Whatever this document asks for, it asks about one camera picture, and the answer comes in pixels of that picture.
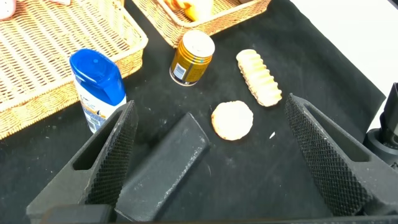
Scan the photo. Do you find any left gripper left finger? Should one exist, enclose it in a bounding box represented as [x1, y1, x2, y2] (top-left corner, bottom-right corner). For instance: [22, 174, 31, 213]
[26, 100, 139, 218]

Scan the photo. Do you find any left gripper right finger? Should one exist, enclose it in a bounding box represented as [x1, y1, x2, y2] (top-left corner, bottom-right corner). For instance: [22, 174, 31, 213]
[284, 93, 398, 217]

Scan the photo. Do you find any round cream puff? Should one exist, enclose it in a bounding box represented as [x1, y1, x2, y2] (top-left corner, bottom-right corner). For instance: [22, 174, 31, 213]
[211, 100, 254, 141]

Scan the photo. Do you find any long ridged pastry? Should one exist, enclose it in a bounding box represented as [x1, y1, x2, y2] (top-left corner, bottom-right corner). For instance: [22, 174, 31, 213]
[235, 49, 283, 108]

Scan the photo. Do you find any golden drink can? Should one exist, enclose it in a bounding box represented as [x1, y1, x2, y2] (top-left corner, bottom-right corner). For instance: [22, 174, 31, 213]
[169, 29, 216, 87]

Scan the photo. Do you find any wicker basket holding toiletries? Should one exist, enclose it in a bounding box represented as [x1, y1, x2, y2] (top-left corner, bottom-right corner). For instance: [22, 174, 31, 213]
[0, 0, 149, 141]

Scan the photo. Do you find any wicker basket holding food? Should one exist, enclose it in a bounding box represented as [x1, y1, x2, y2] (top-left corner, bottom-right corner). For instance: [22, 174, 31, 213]
[132, 0, 272, 49]

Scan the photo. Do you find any black leather pouch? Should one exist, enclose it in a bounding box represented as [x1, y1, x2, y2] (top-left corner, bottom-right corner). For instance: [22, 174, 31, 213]
[114, 111, 211, 222]

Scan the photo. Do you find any black table cloth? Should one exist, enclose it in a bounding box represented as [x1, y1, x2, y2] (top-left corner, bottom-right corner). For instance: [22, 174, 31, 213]
[0, 0, 387, 224]

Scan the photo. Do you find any white shampoo bottle blue cap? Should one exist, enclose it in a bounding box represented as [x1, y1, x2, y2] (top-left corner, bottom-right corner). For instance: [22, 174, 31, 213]
[69, 48, 127, 134]

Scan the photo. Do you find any white brush bottle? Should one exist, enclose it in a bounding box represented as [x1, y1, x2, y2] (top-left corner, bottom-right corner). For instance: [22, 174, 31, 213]
[0, 0, 17, 20]

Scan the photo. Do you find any striped croissant bread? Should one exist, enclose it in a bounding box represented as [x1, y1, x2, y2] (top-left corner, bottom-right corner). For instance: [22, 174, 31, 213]
[164, 0, 191, 11]

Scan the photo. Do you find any yellow lemon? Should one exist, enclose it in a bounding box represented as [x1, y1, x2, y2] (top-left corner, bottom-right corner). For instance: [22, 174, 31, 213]
[185, 0, 215, 22]

